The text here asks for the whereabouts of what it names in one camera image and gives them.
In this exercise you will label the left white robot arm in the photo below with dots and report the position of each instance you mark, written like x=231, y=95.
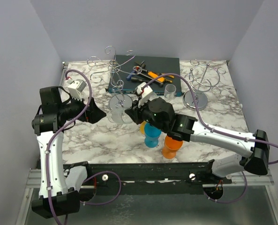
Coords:
x=59, y=193

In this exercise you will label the black mounting rail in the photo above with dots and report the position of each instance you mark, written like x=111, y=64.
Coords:
x=145, y=179

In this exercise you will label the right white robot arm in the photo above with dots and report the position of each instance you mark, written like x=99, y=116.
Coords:
x=251, y=150

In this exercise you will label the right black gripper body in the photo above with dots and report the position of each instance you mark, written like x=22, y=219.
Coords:
x=144, y=109

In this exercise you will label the orange handled pliers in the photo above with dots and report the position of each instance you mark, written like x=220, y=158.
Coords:
x=167, y=80

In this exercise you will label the orange black screwdriver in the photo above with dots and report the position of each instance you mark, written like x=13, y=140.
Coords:
x=159, y=81

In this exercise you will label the yellow plastic wine glass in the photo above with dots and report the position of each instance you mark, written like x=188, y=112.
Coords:
x=142, y=125

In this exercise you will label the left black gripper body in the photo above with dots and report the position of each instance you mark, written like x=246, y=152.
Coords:
x=71, y=109

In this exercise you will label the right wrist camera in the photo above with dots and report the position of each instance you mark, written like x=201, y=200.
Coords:
x=144, y=94

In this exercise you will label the chrome glass rack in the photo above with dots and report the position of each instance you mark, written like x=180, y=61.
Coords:
x=119, y=100
x=203, y=78

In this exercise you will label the orange plastic goblet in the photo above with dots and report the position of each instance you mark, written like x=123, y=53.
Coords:
x=171, y=147

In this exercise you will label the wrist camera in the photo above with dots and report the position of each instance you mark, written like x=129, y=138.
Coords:
x=144, y=94
x=76, y=88

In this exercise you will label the blue plastic goblet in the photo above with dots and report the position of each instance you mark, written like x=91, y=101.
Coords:
x=152, y=135

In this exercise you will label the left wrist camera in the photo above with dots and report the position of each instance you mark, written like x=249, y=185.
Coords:
x=76, y=88

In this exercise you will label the black T-handle tool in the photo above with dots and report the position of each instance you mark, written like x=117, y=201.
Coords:
x=138, y=80

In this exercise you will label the aluminium frame rail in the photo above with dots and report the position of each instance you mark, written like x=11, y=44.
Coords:
x=236, y=179

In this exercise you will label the clear wine glass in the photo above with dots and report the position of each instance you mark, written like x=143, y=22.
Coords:
x=119, y=116

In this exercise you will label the clear plastic cup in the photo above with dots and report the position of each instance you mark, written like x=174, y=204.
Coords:
x=169, y=93

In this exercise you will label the dark blue network switch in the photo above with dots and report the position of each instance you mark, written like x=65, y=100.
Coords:
x=157, y=65

